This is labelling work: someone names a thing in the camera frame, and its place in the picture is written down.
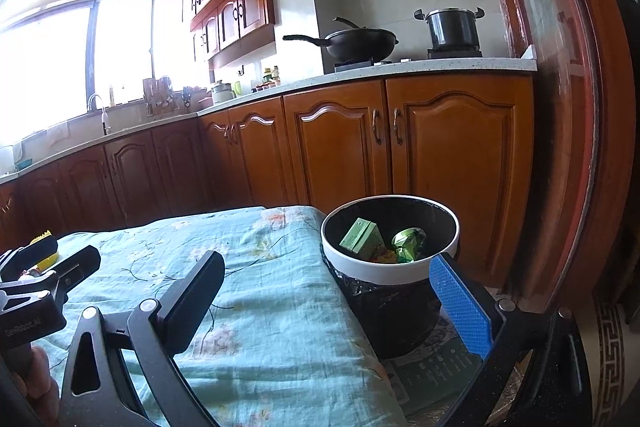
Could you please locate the black lidded stock pot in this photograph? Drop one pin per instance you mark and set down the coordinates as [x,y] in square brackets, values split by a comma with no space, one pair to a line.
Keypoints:
[452,29]

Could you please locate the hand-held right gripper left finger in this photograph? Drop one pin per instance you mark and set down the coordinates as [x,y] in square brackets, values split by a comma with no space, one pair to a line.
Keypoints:
[195,302]

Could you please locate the brown wooden lower cabinets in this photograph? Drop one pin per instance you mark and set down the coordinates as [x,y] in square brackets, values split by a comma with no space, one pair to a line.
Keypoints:
[340,147]

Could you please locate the kitchen window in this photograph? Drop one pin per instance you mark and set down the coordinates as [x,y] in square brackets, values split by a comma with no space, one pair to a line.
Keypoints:
[65,57]

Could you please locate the wooden knife block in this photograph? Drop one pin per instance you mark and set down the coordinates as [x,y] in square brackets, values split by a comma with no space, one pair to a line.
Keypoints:
[157,97]

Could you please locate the green wrapper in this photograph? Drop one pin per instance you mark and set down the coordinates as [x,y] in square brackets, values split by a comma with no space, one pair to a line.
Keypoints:
[409,244]

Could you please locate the light green floral tablecloth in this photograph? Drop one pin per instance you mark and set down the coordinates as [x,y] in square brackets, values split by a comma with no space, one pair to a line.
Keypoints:
[280,307]

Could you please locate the pale green rice cooker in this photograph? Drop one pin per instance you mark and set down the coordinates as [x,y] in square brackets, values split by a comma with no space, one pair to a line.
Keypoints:
[221,93]

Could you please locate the key-pattern border rug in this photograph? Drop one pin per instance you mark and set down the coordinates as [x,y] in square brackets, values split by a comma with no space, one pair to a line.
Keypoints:
[609,347]

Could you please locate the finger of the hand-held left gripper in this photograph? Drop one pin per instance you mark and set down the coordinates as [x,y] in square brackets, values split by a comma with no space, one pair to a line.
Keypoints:
[75,272]
[17,262]

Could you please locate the white-rimmed bin with black bag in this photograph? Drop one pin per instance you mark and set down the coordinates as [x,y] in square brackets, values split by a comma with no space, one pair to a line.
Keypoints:
[360,269]

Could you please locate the chrome sink faucet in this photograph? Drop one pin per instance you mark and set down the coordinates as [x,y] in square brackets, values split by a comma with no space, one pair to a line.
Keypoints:
[100,112]

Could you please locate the red-brown wooden door frame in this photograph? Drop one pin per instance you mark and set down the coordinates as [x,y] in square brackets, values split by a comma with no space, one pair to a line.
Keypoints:
[560,107]

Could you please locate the small green carton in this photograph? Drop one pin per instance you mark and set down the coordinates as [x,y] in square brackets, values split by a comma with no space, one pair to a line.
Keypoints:
[361,237]

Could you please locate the person's left hand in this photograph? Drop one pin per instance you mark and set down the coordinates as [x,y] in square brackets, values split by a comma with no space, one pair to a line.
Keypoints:
[42,387]

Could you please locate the yellow foam fruit net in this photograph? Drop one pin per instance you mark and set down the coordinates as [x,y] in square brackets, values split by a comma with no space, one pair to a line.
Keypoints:
[46,249]

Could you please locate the row of condiment bottles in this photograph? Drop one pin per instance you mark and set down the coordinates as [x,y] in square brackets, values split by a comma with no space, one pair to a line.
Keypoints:
[267,79]

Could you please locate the gas stove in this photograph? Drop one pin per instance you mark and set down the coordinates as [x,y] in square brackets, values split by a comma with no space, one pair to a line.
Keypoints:
[410,59]

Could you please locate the black wok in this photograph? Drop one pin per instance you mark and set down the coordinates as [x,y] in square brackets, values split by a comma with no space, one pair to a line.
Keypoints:
[360,44]

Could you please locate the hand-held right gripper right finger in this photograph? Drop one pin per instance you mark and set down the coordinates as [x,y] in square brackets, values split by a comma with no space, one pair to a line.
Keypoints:
[460,307]

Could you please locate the speckled white countertop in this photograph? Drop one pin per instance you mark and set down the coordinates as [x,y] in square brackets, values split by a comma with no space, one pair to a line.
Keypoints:
[350,74]

